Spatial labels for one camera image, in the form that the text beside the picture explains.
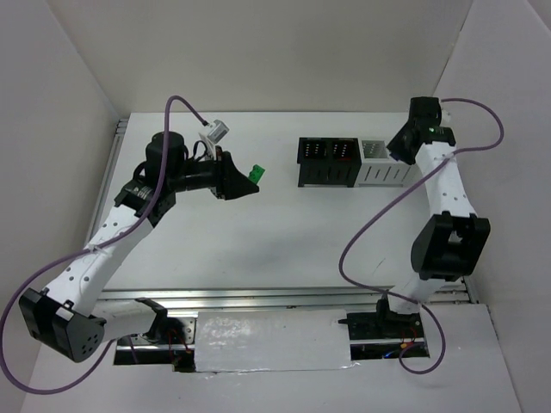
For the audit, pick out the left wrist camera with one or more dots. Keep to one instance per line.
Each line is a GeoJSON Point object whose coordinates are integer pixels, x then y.
{"type": "Point", "coordinates": [211, 134]}

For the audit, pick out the white double bin container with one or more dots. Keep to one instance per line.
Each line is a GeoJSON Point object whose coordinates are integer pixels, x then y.
{"type": "Point", "coordinates": [379, 169]}

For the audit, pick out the black double bin container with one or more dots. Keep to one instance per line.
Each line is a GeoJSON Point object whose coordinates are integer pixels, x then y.
{"type": "Point", "coordinates": [315, 158]}

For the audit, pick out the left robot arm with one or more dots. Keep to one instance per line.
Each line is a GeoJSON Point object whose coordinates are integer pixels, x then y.
{"type": "Point", "coordinates": [66, 314]}

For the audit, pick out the white taped cover plate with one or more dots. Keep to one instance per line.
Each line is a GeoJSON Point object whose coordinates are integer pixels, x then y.
{"type": "Point", "coordinates": [271, 341]}

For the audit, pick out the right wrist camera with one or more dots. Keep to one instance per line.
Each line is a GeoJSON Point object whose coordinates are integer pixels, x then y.
{"type": "Point", "coordinates": [446, 118]}

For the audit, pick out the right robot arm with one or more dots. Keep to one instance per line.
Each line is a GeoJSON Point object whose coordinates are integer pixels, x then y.
{"type": "Point", "coordinates": [450, 244]}

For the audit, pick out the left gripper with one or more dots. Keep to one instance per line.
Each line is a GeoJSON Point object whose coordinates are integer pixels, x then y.
{"type": "Point", "coordinates": [220, 177]}

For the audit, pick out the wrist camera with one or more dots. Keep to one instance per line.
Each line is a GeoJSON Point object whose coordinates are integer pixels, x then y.
{"type": "Point", "coordinates": [211, 134]}
{"type": "Point", "coordinates": [446, 118]}

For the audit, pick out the green lego plate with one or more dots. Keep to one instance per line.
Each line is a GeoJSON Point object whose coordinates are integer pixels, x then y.
{"type": "Point", "coordinates": [256, 173]}

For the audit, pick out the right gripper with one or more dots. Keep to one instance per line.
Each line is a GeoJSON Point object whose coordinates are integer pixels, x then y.
{"type": "Point", "coordinates": [399, 144]}

